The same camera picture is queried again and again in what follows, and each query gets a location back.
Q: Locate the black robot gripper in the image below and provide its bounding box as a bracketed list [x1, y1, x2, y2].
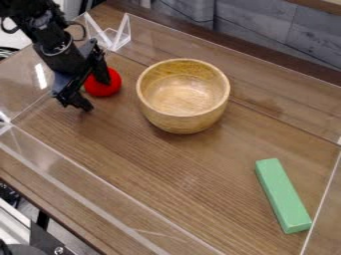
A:
[33, 38, 110, 112]

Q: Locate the red plush fruit green leaf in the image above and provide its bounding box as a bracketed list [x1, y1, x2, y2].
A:
[81, 68, 123, 98]

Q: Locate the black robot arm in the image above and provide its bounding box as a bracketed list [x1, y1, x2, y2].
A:
[0, 0, 112, 112]

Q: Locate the wooden bowl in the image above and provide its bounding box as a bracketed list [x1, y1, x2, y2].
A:
[136, 58, 229, 134]

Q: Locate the black equipment lower left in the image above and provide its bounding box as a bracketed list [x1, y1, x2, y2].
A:
[0, 181, 77, 255]

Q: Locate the green rectangular block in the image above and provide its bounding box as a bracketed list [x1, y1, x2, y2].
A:
[255, 158, 311, 234]

